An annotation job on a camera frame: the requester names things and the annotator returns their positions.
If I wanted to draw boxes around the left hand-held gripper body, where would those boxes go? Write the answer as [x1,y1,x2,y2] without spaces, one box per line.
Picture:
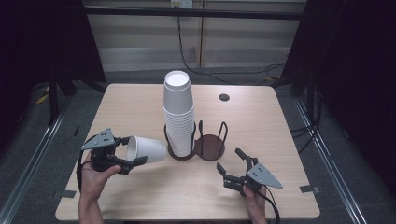
[80,127,134,176]

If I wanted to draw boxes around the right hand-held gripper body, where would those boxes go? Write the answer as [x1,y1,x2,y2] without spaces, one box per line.
[223,157,284,198]

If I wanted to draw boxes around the single white paper cup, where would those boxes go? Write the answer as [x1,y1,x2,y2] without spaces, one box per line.
[125,134,168,164]

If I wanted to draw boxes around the dark double cup holder rack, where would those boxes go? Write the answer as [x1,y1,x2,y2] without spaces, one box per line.
[163,119,229,162]

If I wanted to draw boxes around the stack of white paper cups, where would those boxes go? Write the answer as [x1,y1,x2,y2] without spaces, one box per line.
[162,70,196,158]

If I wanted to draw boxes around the person's right hand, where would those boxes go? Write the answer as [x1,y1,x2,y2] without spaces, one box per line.
[242,185,268,219]

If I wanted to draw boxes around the person's left hand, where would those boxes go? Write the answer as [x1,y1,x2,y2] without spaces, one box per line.
[79,151,122,201]

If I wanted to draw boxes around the grey tape strip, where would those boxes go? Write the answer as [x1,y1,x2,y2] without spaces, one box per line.
[299,185,320,194]
[52,189,78,200]

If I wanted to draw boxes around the small yellow floor object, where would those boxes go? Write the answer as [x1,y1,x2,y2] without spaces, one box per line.
[35,92,50,105]

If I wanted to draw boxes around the dark curtain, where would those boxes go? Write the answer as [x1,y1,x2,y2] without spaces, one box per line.
[0,0,107,147]
[270,0,396,194]

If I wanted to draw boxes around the black horizontal bar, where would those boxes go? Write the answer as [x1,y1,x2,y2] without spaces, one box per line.
[83,7,307,21]

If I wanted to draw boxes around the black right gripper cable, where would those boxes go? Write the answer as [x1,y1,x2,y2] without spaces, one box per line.
[255,185,281,224]

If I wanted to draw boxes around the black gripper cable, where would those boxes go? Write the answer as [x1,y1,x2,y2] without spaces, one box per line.
[255,185,281,224]
[76,133,101,194]

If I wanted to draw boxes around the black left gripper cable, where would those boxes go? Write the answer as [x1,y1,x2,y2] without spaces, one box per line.
[76,133,101,194]

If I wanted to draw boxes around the black floor cables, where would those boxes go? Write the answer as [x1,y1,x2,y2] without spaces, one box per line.
[290,82,325,154]

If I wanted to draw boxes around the metal floor rail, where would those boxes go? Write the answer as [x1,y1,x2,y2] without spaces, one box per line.
[293,98,370,224]
[0,101,73,224]

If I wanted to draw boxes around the long black wall cable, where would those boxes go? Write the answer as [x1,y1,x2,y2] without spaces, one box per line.
[176,7,286,87]

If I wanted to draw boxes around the white wall outlet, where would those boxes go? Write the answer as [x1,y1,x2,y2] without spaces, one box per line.
[170,0,193,9]

